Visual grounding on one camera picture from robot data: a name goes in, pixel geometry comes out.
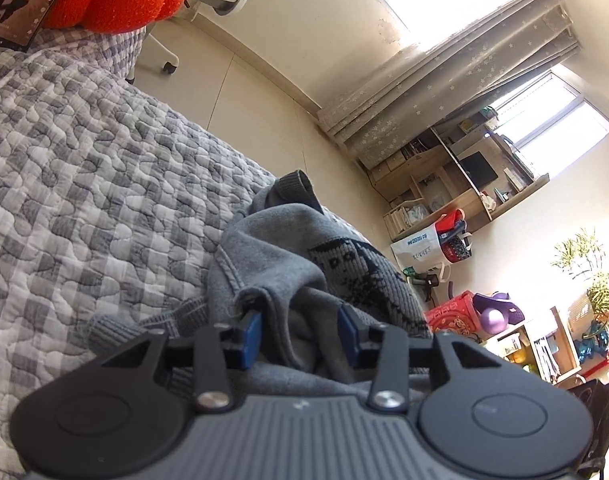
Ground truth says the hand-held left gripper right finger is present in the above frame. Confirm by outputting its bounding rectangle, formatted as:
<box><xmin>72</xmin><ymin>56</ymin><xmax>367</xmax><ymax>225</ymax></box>
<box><xmin>337</xmin><ymin>304</ymin><xmax>490</xmax><ymax>413</ymax></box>

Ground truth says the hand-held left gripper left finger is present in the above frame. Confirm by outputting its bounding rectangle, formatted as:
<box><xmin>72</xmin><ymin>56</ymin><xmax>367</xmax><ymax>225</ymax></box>
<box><xmin>98</xmin><ymin>309</ymin><xmax>263</xmax><ymax>413</ymax></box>

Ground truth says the grey knitted sweater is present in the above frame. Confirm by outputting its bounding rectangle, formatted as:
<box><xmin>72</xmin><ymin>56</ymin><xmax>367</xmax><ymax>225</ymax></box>
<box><xmin>87</xmin><ymin>170</ymin><xmax>435</xmax><ymax>401</ymax></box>

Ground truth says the white shopping bag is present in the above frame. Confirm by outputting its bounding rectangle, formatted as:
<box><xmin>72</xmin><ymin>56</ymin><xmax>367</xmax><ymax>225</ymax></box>
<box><xmin>390</xmin><ymin>225</ymin><xmax>452</xmax><ymax>281</ymax></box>
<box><xmin>434</xmin><ymin>212</ymin><xmax>474</xmax><ymax>264</ymax></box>

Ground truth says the red printed box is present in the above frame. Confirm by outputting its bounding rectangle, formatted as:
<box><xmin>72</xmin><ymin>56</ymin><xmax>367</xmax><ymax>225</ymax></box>
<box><xmin>424</xmin><ymin>290</ymin><xmax>485</xmax><ymax>341</ymax></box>

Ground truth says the purple ball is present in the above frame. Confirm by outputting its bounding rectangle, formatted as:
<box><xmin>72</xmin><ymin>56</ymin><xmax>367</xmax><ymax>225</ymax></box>
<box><xmin>479</xmin><ymin>307</ymin><xmax>507</xmax><ymax>333</ymax></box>

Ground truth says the purple plastic object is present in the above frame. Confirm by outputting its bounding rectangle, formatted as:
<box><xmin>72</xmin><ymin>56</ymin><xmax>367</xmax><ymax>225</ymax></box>
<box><xmin>471</xmin><ymin>290</ymin><xmax>526</xmax><ymax>326</ymax></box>

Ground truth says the wooden desk with shelves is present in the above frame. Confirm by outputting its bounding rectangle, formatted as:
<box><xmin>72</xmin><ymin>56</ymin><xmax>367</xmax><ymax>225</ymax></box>
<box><xmin>367</xmin><ymin>110</ymin><xmax>550</xmax><ymax>241</ymax></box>

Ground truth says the black monitor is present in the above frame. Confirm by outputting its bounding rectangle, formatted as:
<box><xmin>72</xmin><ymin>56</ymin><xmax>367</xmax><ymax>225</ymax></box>
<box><xmin>458</xmin><ymin>151</ymin><xmax>499</xmax><ymax>186</ymax></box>

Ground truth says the small wooden shelf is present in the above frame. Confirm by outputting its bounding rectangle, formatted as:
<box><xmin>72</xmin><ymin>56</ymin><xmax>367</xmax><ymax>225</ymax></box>
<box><xmin>481</xmin><ymin>305</ymin><xmax>597</xmax><ymax>388</ymax></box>

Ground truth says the grey checked quilted blanket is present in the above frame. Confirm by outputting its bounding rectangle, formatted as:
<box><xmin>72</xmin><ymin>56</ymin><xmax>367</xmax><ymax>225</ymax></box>
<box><xmin>0</xmin><ymin>25</ymin><xmax>400</xmax><ymax>480</ymax></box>

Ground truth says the blue glass vase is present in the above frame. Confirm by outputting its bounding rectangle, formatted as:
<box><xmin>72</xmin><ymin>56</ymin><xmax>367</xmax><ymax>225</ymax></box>
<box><xmin>574</xmin><ymin>320</ymin><xmax>609</xmax><ymax>361</ymax></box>

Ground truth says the grey star curtain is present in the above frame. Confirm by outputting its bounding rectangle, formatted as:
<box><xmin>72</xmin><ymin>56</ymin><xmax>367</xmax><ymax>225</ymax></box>
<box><xmin>317</xmin><ymin>0</ymin><xmax>582</xmax><ymax>171</ymax></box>

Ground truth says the green potted plant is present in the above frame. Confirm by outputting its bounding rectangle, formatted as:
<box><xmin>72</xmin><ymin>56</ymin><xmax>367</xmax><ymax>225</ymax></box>
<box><xmin>551</xmin><ymin>227</ymin><xmax>609</xmax><ymax>321</ymax></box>

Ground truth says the black speaker box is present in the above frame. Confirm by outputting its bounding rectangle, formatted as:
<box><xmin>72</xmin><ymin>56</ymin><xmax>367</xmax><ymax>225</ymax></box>
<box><xmin>569</xmin><ymin>377</ymin><xmax>609</xmax><ymax>480</ymax></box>

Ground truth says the window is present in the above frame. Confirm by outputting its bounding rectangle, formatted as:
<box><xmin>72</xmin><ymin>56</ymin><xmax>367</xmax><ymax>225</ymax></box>
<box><xmin>489</xmin><ymin>72</ymin><xmax>609</xmax><ymax>181</ymax></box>

